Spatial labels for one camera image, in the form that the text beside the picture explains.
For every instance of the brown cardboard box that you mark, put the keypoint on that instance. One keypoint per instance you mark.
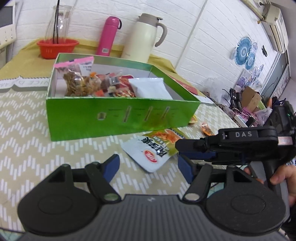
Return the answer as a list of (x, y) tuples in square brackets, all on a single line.
[(250, 99)]

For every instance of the green cardboard box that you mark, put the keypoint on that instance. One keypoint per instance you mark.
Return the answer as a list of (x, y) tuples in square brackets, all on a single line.
[(71, 118)]

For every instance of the white green chip bag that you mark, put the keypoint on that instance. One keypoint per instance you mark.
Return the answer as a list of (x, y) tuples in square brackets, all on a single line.
[(153, 149)]

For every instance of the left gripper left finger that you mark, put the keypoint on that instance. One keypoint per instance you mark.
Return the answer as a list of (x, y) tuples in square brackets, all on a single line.
[(110, 167)]

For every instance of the yellow-green tablecloth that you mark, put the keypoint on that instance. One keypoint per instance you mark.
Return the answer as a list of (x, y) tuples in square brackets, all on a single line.
[(28, 63)]

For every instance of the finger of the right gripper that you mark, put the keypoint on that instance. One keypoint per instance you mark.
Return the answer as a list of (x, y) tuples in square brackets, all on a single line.
[(196, 145), (199, 155)]

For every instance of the pink-topped dried snack bag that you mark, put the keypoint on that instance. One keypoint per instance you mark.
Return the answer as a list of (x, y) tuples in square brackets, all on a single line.
[(79, 79)]

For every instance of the black chopsticks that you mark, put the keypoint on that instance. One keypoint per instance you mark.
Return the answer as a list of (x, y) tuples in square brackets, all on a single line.
[(56, 24)]

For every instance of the blue paper fan decoration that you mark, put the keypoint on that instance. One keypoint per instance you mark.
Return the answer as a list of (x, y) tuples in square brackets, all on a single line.
[(243, 50)]

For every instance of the cream thermal jug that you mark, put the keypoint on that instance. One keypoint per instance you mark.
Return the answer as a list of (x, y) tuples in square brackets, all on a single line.
[(148, 32)]

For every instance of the white snack pouch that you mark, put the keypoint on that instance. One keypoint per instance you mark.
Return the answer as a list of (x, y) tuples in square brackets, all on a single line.
[(150, 88)]

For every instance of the pink thermos bottle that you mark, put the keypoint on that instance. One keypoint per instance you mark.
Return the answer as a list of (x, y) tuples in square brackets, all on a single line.
[(112, 24)]

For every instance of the beige patterned table mat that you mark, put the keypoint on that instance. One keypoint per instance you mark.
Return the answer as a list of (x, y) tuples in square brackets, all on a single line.
[(28, 155)]

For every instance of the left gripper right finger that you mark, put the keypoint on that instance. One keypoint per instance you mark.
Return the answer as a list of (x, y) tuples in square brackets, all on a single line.
[(187, 167)]

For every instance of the red envelope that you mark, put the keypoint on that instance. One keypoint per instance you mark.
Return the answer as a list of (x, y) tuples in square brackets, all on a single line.
[(189, 88)]

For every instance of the person's right hand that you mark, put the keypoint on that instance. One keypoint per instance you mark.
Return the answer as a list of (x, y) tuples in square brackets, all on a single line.
[(286, 173)]

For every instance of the mixed nuts packet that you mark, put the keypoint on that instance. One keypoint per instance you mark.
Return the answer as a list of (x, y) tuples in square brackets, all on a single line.
[(113, 85)]

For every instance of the small orange candy packet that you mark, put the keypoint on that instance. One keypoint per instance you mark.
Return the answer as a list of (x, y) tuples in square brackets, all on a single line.
[(206, 130)]

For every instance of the wall air conditioner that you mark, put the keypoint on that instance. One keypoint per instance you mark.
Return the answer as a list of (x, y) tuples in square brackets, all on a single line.
[(275, 28)]

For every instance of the small jelly cup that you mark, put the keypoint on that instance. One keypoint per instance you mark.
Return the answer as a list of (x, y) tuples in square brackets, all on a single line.
[(193, 120)]

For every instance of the clear glass carafe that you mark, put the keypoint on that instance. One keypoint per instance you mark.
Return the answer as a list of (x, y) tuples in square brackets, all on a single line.
[(63, 20)]

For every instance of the red plastic basket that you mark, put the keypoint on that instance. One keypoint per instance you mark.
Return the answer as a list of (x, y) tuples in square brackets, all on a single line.
[(49, 50)]

